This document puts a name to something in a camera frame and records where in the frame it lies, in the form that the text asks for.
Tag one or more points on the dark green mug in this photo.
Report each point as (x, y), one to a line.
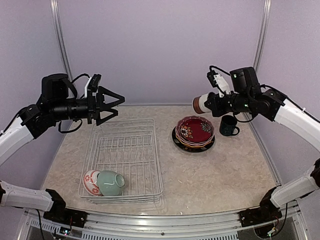
(228, 126)

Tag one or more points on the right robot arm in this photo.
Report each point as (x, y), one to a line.
(248, 96)

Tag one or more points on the red patterned white bowl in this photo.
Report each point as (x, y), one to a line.
(90, 182)

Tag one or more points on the yellow polka dot plate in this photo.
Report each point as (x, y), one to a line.
(193, 149)

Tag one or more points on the left aluminium corner post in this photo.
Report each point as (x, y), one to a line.
(54, 5)

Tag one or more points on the light green ceramic bowl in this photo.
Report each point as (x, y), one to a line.
(110, 183)

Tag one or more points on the white wire dish rack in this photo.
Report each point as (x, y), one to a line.
(128, 148)

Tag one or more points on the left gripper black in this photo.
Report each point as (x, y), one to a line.
(93, 111)

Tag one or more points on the black striped rim plate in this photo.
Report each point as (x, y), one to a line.
(174, 131)

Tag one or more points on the aluminium corner post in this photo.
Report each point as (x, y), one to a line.
(54, 5)
(262, 34)

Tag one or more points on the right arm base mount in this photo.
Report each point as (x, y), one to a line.
(258, 215)

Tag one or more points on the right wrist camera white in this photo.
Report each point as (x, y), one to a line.
(217, 81)

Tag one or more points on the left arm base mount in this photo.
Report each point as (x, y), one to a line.
(67, 216)

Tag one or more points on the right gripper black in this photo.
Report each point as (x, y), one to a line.
(218, 110)

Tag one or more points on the dark pink dotted plate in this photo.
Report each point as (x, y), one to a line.
(178, 125)

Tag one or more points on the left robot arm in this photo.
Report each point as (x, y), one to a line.
(58, 102)

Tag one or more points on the aluminium front rail frame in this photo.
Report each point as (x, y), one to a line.
(225, 225)

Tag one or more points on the right aluminium corner post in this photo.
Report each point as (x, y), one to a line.
(262, 34)

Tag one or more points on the brown cup white base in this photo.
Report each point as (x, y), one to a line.
(198, 104)

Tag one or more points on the light pink plate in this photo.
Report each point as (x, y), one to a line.
(192, 145)

